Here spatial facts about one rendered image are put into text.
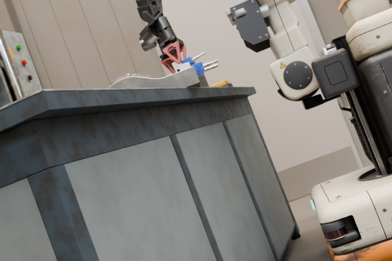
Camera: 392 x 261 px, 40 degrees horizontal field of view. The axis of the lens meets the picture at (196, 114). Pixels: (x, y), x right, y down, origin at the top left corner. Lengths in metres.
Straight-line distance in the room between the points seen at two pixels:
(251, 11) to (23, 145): 1.21
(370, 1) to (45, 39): 2.88
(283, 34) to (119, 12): 2.35
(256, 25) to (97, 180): 1.08
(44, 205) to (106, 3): 3.34
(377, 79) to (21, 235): 1.26
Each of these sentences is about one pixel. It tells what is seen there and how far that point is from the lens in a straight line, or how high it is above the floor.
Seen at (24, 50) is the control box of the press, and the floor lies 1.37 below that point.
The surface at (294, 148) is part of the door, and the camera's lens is 3.92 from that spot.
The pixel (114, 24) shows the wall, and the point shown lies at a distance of 4.21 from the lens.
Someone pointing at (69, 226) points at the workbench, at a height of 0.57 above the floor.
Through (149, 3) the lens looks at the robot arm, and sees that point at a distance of 2.12.
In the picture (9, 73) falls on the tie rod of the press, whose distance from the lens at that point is 2.47.
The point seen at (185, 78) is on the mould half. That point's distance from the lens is 1.72.
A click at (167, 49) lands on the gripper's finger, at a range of 2.09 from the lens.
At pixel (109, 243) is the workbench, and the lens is 1.08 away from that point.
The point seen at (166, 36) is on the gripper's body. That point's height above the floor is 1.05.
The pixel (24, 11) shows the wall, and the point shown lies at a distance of 4.49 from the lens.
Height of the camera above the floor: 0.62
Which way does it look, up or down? 3 degrees up
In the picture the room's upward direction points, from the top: 21 degrees counter-clockwise
